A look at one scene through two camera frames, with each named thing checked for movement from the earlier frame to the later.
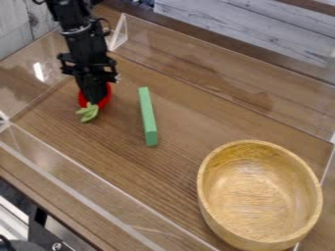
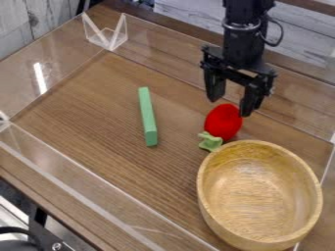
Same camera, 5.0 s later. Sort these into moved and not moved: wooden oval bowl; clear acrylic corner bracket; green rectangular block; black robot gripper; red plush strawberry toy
Moved: black robot gripper; red plush strawberry toy
Not moved: clear acrylic corner bracket; green rectangular block; wooden oval bowl
